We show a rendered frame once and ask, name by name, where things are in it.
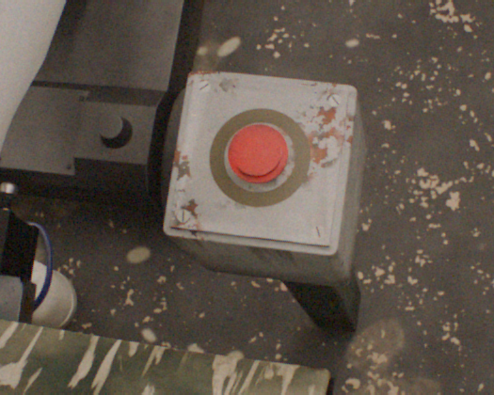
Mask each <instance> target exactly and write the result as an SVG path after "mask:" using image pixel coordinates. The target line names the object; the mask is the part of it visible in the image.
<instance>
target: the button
mask: <svg viewBox="0 0 494 395"><path fill-rule="evenodd" d="M287 160H288V148H287V145H286V142H285V140H284V138H283V137H282V135H281V134H280V133H279V132H278V131H277V130H275V129H274V128H272V127H269V126H267V125H262V124H255V125H249V126H247V127H245V128H244V129H242V130H240V131H239V132H238V133H237V134H236V135H235V136H234V137H233V140H232V142H231V144H230V148H229V151H228V161H229V164H230V167H231V169H232V171H233V172H234V173H235V174H236V175H237V176H238V177H239V178H240V179H242V180H244V181H246V182H252V183H263V182H269V181H271V180H273V179H275V178H276V177H277V176H278V174H280V172H281V171H282V170H283V168H285V166H286V164H287Z"/></svg>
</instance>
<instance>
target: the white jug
mask: <svg viewBox="0 0 494 395"><path fill-rule="evenodd" d="M45 274H46V266H44V265H43V264H41V263H39V262H37V261H34V266H33V271H32V281H31V282H34V283H35V284H37V289H36V292H37V293H36V299H37V297H38V295H39V293H40V291H41V289H42V287H43V282H44V279H45ZM52 277H53V279H52V283H51V286H50V289H49V292H48V293H47V296H46V297H45V299H44V301H43V302H42V303H41V305H40V307H38V308H37V309H36V310H35V311H34V312H33V319H32V323H31V324H32V325H38V326H45V327H51V328H53V329H58V330H62V329H63V328H65V327H66V326H67V325H68V323H70V322H71V321H72V319H73V317H74V315H75V310H76V307H77V295H76V291H75V288H74V287H73V285H72V284H71V283H70V281H69V280H68V279H66V278H65V277H64V276H63V275H62V274H60V273H59V272H56V271H54V270H53V275H52ZM36 299H35V300H36Z"/></svg>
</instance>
